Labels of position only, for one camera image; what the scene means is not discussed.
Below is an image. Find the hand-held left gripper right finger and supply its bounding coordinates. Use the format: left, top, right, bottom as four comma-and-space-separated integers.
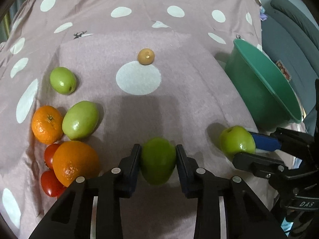
176, 144, 291, 239

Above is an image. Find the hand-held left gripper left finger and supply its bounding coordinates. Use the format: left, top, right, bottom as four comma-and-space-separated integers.
29, 144, 142, 239

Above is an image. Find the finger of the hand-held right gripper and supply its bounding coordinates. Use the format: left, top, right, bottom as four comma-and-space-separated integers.
250, 127, 314, 155
233, 153, 289, 180

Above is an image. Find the green jujube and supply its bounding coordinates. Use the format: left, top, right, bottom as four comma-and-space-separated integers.
62, 101, 99, 140
140, 137, 177, 186
219, 126, 256, 159
50, 67, 77, 95

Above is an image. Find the green plastic bowl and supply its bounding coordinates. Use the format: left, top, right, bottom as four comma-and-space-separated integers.
224, 38, 303, 131

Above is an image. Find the large orange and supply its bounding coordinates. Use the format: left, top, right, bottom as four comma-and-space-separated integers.
52, 141, 101, 188

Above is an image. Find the red tomato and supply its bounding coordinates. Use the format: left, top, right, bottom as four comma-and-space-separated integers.
40, 170, 68, 198
44, 143, 61, 170

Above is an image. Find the small orange mandarin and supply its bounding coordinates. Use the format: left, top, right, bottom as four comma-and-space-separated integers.
31, 105, 64, 145

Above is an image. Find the brown longan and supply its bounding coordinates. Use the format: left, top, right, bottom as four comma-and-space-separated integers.
138, 48, 155, 65

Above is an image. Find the pink polka dot bedsheet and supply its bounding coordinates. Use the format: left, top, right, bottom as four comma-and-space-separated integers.
0, 0, 307, 239

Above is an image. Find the red printed card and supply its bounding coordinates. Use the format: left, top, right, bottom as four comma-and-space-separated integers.
275, 60, 292, 81

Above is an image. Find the grey sofa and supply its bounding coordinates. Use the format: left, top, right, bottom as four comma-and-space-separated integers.
257, 0, 319, 135

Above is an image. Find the lilac cloth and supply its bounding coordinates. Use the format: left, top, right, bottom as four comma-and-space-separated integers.
259, 5, 268, 22

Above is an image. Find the yellow patterned curtain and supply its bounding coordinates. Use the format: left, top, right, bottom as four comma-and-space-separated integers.
2, 10, 12, 43

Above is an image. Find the grey-blue curtain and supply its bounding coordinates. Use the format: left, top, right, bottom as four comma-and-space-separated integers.
5, 0, 33, 40

